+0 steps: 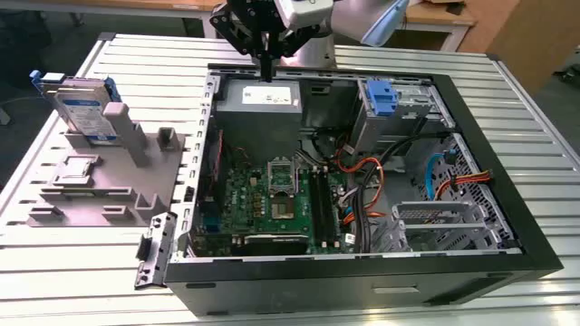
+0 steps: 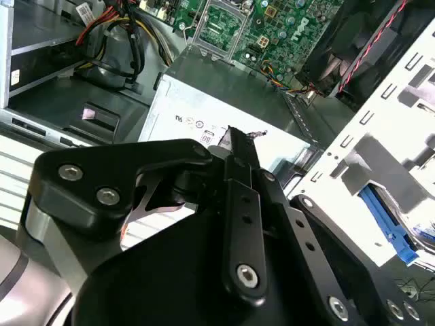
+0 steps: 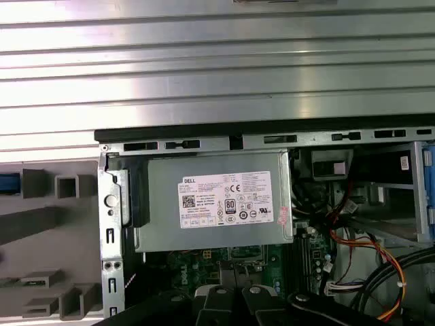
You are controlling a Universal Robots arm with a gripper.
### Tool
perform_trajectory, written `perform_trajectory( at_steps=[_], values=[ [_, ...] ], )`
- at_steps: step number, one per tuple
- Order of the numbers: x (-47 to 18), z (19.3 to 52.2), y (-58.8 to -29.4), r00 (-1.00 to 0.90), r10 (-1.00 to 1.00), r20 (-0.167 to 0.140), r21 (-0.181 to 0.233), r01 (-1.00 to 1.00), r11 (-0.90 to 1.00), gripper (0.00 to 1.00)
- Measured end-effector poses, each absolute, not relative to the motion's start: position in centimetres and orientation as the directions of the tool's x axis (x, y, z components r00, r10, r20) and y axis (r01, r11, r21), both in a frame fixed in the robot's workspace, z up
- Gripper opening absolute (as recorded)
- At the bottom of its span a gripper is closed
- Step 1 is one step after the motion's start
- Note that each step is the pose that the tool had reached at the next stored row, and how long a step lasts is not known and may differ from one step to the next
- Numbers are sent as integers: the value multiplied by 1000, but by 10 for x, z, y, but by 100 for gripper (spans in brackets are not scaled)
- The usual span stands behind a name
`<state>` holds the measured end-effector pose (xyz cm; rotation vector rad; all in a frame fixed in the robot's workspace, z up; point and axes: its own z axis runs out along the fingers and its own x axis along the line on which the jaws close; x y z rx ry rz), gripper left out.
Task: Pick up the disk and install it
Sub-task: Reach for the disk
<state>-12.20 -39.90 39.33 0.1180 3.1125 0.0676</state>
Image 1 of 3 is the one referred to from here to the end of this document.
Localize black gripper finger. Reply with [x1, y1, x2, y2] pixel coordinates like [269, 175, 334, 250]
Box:
[266, 26, 319, 84]
[209, 4, 270, 83]

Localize hard disk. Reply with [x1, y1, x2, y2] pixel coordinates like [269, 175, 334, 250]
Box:
[27, 69, 119, 147]

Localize silver metal disk bay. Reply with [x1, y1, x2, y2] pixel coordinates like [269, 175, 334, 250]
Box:
[382, 200, 517, 254]

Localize blue plastic bay latch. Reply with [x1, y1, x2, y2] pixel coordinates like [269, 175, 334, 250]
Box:
[365, 79, 399, 118]

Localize grey power supply unit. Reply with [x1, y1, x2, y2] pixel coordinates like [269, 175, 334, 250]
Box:
[211, 79, 303, 164]

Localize silver drive cage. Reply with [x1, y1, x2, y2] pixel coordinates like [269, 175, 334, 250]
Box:
[350, 79, 457, 157]

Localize metal socket cover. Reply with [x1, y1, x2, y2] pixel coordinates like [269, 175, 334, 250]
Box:
[266, 157, 299, 198]

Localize green motherboard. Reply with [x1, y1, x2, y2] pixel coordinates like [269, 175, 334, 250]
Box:
[191, 159, 358, 255]

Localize wooden cabinet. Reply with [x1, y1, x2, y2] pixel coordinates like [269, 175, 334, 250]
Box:
[459, 0, 580, 96]

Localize grey parts rack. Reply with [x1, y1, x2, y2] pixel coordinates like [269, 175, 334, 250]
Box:
[23, 103, 189, 228]

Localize CPU socket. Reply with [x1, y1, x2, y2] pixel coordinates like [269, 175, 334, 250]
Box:
[269, 198, 298, 222]

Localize silver CPU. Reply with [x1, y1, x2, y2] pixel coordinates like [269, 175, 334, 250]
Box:
[62, 158, 91, 177]

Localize green RAM stick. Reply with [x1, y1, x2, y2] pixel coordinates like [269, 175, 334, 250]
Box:
[62, 189, 111, 197]

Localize black office chair base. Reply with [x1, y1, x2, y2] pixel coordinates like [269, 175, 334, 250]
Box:
[554, 50, 580, 84]

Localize black graphics card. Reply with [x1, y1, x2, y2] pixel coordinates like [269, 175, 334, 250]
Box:
[230, 232, 309, 258]

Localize black PC case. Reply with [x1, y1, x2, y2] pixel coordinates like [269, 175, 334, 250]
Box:
[165, 62, 563, 317]

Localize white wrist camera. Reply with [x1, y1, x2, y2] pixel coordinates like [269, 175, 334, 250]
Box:
[273, 0, 334, 31]

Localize short wooden desk white frame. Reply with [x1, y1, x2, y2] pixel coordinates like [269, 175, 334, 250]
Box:
[42, 0, 205, 38]

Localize thin red wire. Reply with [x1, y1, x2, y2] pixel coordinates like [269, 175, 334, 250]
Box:
[205, 128, 225, 201]

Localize long wooden desk white frame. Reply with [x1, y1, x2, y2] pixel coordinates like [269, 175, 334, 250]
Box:
[198, 0, 479, 52]

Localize locking lever wire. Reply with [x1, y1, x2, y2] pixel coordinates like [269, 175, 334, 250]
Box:
[293, 159, 303, 201]

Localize orange wire bundle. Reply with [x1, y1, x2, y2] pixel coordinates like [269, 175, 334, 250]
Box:
[337, 158, 386, 225]

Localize blue flat data wire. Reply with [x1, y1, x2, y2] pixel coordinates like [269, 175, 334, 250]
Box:
[425, 149, 458, 202]

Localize coloured power wire with connectors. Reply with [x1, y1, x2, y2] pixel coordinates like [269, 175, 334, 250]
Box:
[437, 169, 495, 201]

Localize black cable bundle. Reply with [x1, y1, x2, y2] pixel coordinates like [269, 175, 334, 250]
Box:
[351, 130, 454, 254]

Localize grey hinged metal bracket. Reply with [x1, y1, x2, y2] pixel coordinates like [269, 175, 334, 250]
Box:
[134, 211, 178, 290]

